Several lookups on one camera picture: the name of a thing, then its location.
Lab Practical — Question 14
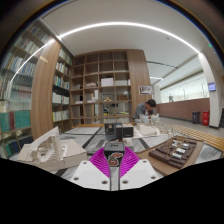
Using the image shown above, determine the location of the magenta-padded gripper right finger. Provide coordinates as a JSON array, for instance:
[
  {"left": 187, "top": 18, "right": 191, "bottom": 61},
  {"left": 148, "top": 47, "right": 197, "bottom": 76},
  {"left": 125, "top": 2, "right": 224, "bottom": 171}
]
[{"left": 118, "top": 146, "right": 160, "bottom": 192}]

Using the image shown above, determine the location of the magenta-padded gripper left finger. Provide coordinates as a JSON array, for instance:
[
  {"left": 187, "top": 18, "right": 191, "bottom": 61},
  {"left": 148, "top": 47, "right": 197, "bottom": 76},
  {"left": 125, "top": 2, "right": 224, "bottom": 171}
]
[{"left": 69, "top": 147, "right": 112, "bottom": 192}]

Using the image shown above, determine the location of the black charger with red sticker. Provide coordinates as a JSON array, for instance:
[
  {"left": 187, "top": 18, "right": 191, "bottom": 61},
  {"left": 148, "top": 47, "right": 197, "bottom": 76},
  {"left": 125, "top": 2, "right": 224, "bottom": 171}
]
[{"left": 103, "top": 141, "right": 126, "bottom": 168}]

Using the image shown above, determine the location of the wooden model base board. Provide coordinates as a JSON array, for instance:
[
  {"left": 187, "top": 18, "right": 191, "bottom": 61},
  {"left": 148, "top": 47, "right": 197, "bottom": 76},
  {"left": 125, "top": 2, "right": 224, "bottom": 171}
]
[{"left": 136, "top": 134, "right": 205, "bottom": 177}]

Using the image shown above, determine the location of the dark brown architectural model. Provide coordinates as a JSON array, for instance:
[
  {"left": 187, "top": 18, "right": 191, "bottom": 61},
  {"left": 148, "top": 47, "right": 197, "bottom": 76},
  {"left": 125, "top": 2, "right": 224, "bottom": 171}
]
[{"left": 148, "top": 138, "right": 198, "bottom": 169}]

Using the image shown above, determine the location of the white architectural model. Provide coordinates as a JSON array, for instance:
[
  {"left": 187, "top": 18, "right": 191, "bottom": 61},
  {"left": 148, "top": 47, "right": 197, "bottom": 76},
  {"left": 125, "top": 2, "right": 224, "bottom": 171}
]
[{"left": 17, "top": 125, "right": 88, "bottom": 173}]

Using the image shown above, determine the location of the small white building model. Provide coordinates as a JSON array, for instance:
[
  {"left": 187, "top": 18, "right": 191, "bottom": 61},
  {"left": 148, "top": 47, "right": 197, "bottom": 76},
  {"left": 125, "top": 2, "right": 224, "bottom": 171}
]
[{"left": 134, "top": 123, "right": 161, "bottom": 138}]

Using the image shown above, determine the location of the black box model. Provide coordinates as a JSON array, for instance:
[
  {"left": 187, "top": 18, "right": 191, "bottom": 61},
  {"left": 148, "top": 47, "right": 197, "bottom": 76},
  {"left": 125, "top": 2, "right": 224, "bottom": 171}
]
[{"left": 104, "top": 122, "right": 135, "bottom": 141}]

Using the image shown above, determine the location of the person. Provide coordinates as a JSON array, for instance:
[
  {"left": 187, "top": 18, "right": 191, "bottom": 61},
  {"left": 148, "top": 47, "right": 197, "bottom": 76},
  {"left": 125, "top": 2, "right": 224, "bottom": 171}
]
[{"left": 133, "top": 98, "right": 158, "bottom": 124}]

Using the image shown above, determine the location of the dark grey bin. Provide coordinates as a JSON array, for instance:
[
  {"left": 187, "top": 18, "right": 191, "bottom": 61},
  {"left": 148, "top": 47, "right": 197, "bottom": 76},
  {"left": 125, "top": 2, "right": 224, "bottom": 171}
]
[{"left": 191, "top": 110, "right": 201, "bottom": 125}]

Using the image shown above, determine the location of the wooden shelf unit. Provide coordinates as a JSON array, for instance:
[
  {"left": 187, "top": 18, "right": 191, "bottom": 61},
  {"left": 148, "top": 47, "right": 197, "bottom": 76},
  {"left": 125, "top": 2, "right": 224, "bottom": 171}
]
[{"left": 69, "top": 49, "right": 134, "bottom": 127}]

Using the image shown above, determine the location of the red bin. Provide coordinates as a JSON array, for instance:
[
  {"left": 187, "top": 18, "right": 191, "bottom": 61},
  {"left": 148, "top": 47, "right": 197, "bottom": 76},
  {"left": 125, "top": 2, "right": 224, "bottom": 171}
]
[{"left": 201, "top": 110, "right": 211, "bottom": 127}]

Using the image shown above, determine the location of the bookshelf with books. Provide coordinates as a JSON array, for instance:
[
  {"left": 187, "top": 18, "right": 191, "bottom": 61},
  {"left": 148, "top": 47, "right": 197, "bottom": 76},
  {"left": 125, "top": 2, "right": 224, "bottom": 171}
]
[{"left": 0, "top": 19, "right": 74, "bottom": 158}]

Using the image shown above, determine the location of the long curved ceiling light strip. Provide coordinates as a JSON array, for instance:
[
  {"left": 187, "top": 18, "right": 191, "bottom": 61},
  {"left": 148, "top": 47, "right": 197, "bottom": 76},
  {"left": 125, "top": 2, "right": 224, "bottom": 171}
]
[{"left": 9, "top": 21, "right": 201, "bottom": 84}]

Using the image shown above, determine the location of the wall poster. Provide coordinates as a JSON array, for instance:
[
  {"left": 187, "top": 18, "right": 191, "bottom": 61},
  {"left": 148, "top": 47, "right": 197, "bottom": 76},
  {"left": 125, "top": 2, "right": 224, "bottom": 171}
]
[{"left": 138, "top": 85, "right": 154, "bottom": 96}]

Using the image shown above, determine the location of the wall screen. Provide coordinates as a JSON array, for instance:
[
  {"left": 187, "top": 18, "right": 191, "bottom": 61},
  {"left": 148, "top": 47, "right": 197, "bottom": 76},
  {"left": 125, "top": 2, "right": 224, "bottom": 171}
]
[{"left": 207, "top": 81, "right": 217, "bottom": 92}]

